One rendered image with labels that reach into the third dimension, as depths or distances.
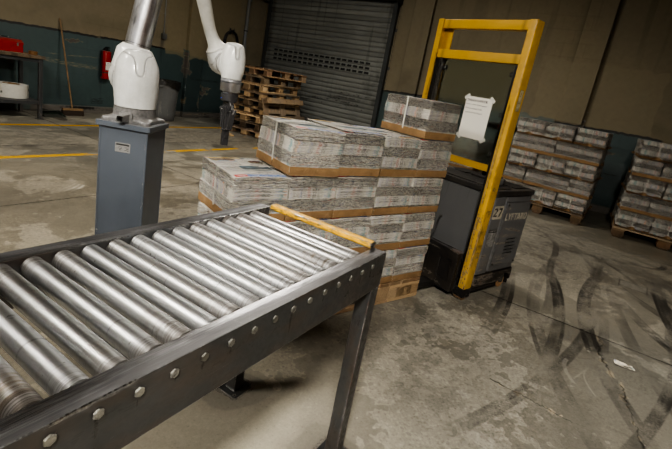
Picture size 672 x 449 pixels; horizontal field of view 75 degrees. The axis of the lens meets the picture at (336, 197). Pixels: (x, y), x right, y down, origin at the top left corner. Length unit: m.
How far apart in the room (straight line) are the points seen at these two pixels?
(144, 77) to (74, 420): 1.35
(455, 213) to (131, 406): 2.80
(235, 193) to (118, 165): 0.47
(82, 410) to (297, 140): 1.53
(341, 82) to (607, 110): 5.08
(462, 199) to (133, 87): 2.30
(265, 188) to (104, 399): 1.40
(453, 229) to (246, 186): 1.83
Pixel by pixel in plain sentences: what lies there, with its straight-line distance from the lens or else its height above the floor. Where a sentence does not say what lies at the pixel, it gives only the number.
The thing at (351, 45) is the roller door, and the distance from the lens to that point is 9.91.
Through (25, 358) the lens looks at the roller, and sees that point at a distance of 0.89.
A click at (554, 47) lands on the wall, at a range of 8.62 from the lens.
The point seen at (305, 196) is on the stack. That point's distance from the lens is 2.17.
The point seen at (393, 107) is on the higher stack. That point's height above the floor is 1.20.
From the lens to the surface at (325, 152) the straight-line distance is 2.14.
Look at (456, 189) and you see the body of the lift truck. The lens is 3.32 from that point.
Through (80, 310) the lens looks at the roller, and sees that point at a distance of 1.00.
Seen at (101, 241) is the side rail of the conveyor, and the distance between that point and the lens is 1.27.
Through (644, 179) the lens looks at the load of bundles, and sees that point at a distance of 6.78.
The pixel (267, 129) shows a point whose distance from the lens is 2.29.
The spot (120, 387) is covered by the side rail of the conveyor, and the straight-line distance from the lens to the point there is 0.78.
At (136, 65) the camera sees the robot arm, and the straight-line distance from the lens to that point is 1.87.
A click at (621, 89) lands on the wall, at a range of 8.46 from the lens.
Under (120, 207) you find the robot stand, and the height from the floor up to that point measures 0.66.
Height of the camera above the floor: 1.29
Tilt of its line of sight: 14 degrees down
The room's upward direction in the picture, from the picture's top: 11 degrees clockwise
